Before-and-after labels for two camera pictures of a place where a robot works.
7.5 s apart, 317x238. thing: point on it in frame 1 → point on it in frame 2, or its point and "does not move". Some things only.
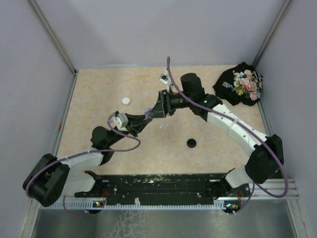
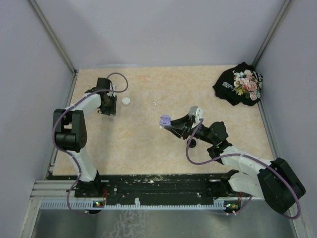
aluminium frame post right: (271, 33) does not move
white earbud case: (126, 100) does not move
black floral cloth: (240, 84) does not move
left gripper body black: (132, 129) → (110, 107)
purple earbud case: (146, 112) → (165, 120)
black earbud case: (191, 143) does not move
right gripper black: (163, 106) → (189, 123)
